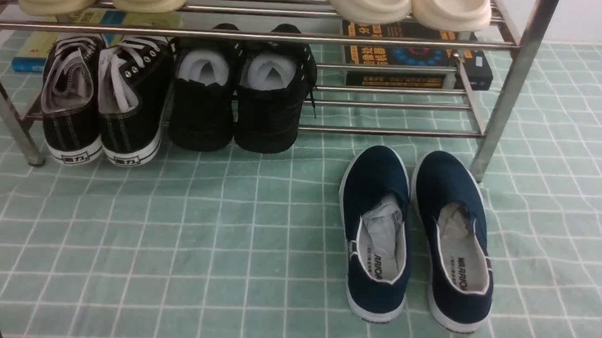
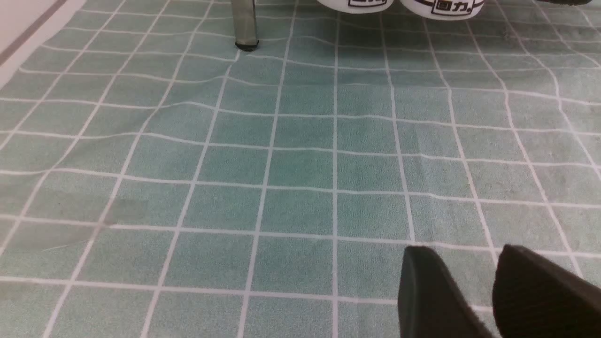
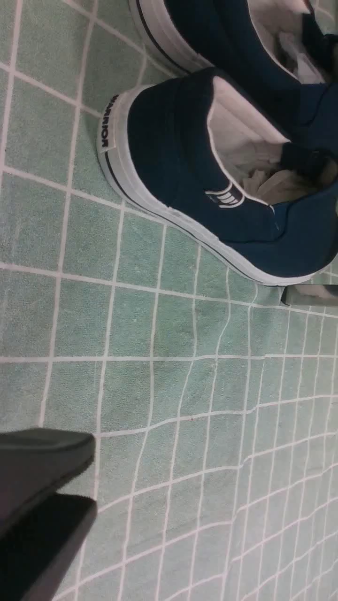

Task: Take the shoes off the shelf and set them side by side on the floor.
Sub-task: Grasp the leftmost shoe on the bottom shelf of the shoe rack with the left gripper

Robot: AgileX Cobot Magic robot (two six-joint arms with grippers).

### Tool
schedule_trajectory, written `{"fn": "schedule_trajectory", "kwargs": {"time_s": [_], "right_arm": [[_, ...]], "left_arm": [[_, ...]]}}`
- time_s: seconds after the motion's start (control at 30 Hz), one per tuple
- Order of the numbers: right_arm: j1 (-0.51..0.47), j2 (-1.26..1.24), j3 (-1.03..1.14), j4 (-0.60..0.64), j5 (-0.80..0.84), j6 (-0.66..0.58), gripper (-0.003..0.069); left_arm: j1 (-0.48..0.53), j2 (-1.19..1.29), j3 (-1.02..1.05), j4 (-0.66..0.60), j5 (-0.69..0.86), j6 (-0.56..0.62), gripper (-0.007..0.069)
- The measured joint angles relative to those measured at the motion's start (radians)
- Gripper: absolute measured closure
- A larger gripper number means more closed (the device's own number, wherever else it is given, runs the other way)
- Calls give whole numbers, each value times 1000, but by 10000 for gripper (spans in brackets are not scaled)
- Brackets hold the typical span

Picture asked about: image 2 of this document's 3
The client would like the green checkered floor mat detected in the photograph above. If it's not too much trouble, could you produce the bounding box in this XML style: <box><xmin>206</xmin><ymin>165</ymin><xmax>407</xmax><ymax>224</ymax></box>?
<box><xmin>0</xmin><ymin>0</ymin><xmax>601</xmax><ymax>338</ymax></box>

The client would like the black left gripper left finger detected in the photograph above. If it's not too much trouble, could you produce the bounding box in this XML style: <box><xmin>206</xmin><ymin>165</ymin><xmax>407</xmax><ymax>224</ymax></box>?
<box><xmin>398</xmin><ymin>246</ymin><xmax>493</xmax><ymax>338</ymax></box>

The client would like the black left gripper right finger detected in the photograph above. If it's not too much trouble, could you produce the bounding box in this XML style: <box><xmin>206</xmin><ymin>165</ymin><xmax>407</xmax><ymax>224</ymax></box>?
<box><xmin>492</xmin><ymin>245</ymin><xmax>601</xmax><ymax>338</ymax></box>

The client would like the black canvas sneaker white sole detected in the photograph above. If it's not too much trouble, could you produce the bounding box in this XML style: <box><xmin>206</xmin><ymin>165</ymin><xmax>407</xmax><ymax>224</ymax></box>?
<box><xmin>400</xmin><ymin>0</ymin><xmax>485</xmax><ymax>21</ymax></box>

